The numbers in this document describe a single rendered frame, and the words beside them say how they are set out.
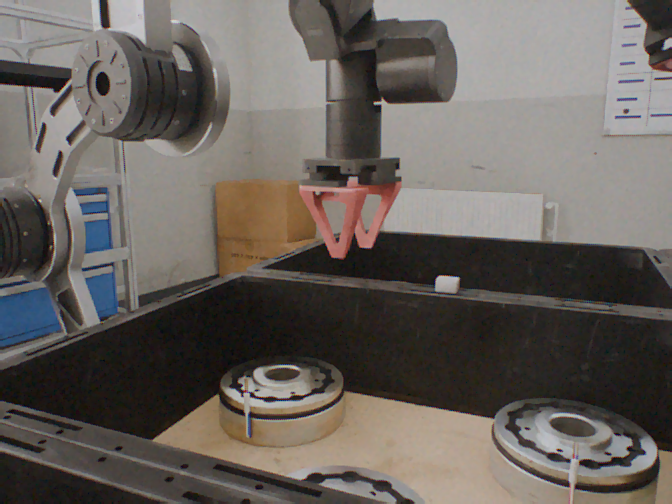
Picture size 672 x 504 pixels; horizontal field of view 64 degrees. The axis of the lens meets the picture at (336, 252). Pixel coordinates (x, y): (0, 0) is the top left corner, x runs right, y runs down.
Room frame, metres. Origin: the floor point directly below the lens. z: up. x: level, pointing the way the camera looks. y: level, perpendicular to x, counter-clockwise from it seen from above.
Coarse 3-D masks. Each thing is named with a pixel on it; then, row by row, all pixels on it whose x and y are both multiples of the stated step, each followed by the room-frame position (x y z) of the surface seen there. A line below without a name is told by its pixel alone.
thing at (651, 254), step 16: (320, 240) 0.70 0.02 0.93; (336, 240) 0.72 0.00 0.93; (448, 240) 0.73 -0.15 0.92; (464, 240) 0.72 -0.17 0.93; (480, 240) 0.71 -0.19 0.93; (496, 240) 0.70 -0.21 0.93; (512, 240) 0.70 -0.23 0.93; (528, 240) 0.70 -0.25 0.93; (288, 256) 0.59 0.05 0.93; (656, 256) 0.59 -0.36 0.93; (272, 272) 0.51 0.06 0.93; (288, 272) 0.51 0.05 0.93; (656, 272) 0.53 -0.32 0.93; (432, 288) 0.45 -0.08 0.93; (576, 304) 0.41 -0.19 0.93; (592, 304) 0.41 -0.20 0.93; (608, 304) 0.41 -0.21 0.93
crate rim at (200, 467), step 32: (192, 288) 0.45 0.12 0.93; (320, 288) 0.47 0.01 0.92; (352, 288) 0.46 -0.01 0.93; (384, 288) 0.45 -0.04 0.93; (416, 288) 0.45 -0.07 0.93; (128, 320) 0.37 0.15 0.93; (608, 320) 0.38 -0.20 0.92; (640, 320) 0.38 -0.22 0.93; (32, 352) 0.31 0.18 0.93; (64, 352) 0.32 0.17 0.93; (0, 416) 0.23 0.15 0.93; (32, 416) 0.23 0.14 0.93; (96, 448) 0.20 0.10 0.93; (128, 448) 0.20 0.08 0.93; (160, 448) 0.20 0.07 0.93; (224, 480) 0.18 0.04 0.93; (256, 480) 0.18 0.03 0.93; (288, 480) 0.18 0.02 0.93
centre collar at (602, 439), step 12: (540, 420) 0.34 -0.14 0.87; (552, 420) 0.35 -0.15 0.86; (564, 420) 0.35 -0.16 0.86; (576, 420) 0.35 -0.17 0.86; (588, 420) 0.34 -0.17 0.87; (600, 420) 0.34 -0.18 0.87; (540, 432) 0.33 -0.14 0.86; (552, 432) 0.33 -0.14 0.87; (600, 432) 0.33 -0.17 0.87; (564, 444) 0.32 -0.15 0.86; (576, 444) 0.31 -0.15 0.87; (588, 444) 0.31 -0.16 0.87; (600, 444) 0.31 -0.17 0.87
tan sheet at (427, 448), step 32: (192, 416) 0.42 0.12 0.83; (352, 416) 0.42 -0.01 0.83; (384, 416) 0.42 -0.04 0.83; (416, 416) 0.42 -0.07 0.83; (448, 416) 0.42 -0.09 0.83; (192, 448) 0.37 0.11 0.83; (224, 448) 0.37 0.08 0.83; (256, 448) 0.37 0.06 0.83; (288, 448) 0.37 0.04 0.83; (320, 448) 0.37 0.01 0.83; (352, 448) 0.37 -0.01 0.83; (384, 448) 0.37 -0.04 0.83; (416, 448) 0.37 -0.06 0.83; (448, 448) 0.37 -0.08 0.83; (480, 448) 0.37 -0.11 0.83; (416, 480) 0.33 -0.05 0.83; (448, 480) 0.33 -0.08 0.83; (480, 480) 0.33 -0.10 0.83
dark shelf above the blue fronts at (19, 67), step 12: (0, 60) 1.99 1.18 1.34; (0, 72) 2.32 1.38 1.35; (12, 72) 2.03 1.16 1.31; (24, 72) 2.06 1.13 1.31; (36, 72) 2.10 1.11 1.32; (48, 72) 2.14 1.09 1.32; (60, 72) 2.18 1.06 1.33; (0, 84) 2.42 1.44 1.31; (12, 84) 2.46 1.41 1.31; (24, 84) 2.50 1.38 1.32; (36, 84) 2.55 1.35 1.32; (48, 84) 2.59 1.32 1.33; (60, 84) 2.56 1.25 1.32
